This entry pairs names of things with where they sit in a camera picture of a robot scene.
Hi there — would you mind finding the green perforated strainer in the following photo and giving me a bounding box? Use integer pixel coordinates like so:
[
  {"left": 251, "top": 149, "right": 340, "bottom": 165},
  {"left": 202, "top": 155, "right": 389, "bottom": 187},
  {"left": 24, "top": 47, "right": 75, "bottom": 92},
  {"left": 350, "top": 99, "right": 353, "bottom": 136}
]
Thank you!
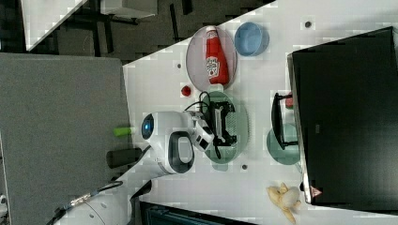
[{"left": 200, "top": 84, "right": 249, "bottom": 172}]

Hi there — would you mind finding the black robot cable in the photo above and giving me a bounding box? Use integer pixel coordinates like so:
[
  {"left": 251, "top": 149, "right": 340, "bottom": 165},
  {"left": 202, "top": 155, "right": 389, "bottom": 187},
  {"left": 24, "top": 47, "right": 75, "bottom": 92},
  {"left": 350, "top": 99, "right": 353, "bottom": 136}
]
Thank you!
[{"left": 183, "top": 91, "right": 222, "bottom": 159}]

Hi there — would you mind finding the grey round plate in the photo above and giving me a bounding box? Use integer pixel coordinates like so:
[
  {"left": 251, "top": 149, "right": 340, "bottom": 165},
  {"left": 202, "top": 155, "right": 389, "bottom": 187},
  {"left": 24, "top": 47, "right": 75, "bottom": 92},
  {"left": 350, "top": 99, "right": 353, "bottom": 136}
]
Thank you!
[{"left": 186, "top": 27, "right": 237, "bottom": 91}]

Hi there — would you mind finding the green cup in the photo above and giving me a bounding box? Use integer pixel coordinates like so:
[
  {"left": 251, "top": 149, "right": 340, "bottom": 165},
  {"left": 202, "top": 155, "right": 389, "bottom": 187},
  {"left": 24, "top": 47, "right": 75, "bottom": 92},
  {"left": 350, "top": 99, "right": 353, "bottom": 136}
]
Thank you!
[{"left": 267, "top": 124, "right": 300, "bottom": 165}]

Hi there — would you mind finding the red toy strawberry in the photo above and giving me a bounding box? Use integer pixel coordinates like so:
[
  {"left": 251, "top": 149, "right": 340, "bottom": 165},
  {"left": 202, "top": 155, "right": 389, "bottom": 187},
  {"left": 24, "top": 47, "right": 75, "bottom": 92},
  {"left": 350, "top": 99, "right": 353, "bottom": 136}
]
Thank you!
[{"left": 285, "top": 97, "right": 294, "bottom": 109}]

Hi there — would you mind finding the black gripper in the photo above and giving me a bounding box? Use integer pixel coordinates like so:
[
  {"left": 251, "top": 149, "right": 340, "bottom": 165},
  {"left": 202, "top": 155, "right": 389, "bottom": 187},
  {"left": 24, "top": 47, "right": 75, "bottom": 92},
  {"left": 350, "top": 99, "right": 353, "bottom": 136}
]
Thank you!
[{"left": 208, "top": 101, "right": 237, "bottom": 146}]

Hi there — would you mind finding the grey foam board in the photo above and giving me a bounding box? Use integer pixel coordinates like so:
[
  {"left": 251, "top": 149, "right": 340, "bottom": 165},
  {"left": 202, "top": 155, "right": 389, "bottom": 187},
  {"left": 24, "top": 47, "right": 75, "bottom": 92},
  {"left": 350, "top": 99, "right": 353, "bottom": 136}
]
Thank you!
[{"left": 0, "top": 53, "right": 130, "bottom": 225}]

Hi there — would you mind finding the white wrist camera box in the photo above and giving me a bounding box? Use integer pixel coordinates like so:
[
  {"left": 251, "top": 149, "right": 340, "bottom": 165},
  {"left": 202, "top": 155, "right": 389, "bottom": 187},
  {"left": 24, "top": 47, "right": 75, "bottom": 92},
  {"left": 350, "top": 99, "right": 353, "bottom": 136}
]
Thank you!
[{"left": 194, "top": 123, "right": 214, "bottom": 152}]

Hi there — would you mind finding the red ketchup bottle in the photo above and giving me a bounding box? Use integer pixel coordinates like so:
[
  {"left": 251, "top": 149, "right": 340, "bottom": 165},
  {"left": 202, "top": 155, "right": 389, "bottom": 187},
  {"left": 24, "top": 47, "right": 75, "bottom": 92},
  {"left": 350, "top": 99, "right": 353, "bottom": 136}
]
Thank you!
[{"left": 206, "top": 26, "right": 229, "bottom": 85}]

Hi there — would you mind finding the black cylinder cup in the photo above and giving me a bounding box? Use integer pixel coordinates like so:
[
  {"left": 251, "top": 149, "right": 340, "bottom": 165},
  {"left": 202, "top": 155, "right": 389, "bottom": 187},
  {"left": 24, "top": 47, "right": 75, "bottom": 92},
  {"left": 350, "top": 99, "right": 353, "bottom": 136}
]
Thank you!
[{"left": 106, "top": 148, "right": 143, "bottom": 169}]

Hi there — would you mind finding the green marker tube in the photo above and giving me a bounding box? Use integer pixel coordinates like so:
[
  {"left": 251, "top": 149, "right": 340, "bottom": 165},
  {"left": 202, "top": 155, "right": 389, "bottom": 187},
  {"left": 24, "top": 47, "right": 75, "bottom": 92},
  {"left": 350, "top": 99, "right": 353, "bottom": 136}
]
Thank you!
[{"left": 113, "top": 127, "right": 135, "bottom": 137}]

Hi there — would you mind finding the blue bowl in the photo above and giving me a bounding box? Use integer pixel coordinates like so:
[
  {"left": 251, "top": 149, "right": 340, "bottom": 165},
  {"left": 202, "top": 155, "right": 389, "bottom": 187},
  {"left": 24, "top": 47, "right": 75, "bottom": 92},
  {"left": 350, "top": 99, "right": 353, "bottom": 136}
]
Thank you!
[{"left": 234, "top": 22, "right": 269, "bottom": 56}]

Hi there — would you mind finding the peeled toy banana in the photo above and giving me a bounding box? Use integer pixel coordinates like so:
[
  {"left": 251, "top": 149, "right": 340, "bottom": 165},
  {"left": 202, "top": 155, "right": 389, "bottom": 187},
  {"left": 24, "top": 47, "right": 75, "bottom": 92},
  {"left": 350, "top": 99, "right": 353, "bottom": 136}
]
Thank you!
[{"left": 266, "top": 182, "right": 300, "bottom": 225}]

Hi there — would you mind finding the black toaster oven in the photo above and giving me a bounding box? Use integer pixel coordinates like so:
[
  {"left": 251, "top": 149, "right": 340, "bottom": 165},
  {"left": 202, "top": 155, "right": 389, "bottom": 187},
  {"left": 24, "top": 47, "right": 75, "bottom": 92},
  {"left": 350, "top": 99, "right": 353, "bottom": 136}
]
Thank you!
[{"left": 287, "top": 26, "right": 398, "bottom": 215}]

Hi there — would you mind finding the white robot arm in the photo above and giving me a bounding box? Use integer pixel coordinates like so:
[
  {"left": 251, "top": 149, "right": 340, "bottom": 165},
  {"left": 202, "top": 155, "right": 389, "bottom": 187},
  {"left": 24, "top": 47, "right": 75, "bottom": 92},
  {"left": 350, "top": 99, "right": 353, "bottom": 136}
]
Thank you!
[{"left": 46, "top": 100, "right": 237, "bottom": 225}]

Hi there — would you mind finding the small red toy berry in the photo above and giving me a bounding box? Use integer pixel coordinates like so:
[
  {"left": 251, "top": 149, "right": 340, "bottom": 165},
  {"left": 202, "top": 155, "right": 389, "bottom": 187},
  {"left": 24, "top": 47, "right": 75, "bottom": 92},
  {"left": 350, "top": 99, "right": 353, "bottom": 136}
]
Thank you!
[{"left": 181, "top": 86, "right": 191, "bottom": 97}]

